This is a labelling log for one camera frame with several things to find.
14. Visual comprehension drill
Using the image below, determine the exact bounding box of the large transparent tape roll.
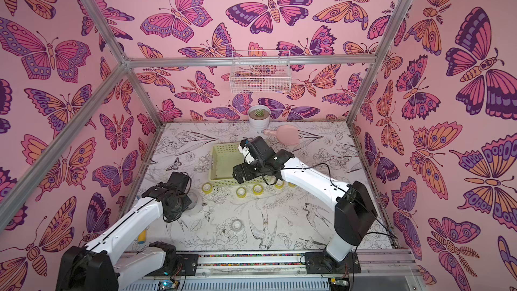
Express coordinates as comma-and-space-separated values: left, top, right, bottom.
183, 191, 203, 216

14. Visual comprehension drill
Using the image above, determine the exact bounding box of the pale green storage basket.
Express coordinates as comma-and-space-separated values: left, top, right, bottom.
209, 142, 244, 187

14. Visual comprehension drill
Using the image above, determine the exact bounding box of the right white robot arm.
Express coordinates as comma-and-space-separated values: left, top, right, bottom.
232, 136, 378, 263

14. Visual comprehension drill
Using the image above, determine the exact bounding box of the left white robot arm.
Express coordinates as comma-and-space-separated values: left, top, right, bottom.
55, 172, 192, 290

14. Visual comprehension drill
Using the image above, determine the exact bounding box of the small clear tape roll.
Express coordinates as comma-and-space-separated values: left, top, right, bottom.
231, 219, 244, 233

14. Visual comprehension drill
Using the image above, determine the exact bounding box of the pink plastic scoop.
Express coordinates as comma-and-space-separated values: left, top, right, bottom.
263, 125, 300, 146

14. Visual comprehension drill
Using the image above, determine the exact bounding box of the white potted succulent plant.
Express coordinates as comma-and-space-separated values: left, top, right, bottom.
248, 105, 271, 133

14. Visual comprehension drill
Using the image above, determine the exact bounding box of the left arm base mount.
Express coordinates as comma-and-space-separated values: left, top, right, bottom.
146, 253, 199, 278

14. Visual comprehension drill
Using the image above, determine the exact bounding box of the white wire wall basket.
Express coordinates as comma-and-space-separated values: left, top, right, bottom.
228, 49, 292, 94

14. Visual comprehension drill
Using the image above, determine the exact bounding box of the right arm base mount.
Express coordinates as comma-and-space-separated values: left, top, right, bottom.
303, 251, 362, 276

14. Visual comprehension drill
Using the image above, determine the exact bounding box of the aluminium front rail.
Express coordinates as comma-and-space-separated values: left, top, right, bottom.
74, 248, 429, 291

